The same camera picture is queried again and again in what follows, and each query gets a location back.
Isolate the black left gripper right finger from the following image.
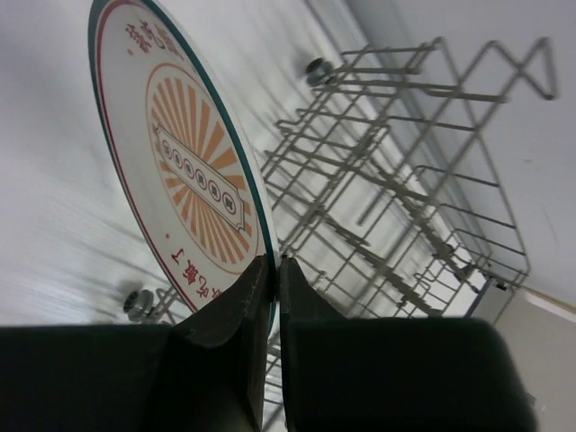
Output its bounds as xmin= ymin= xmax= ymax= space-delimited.
xmin=278 ymin=257 xmax=538 ymax=431

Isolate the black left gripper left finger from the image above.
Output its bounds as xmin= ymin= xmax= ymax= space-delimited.
xmin=1 ymin=256 xmax=269 ymax=431

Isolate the white sunburst plate green rim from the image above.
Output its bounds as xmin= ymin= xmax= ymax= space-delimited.
xmin=87 ymin=1 xmax=279 ymax=311

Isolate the grey wire dish rack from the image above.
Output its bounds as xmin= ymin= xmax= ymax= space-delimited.
xmin=123 ymin=36 xmax=560 ymax=432

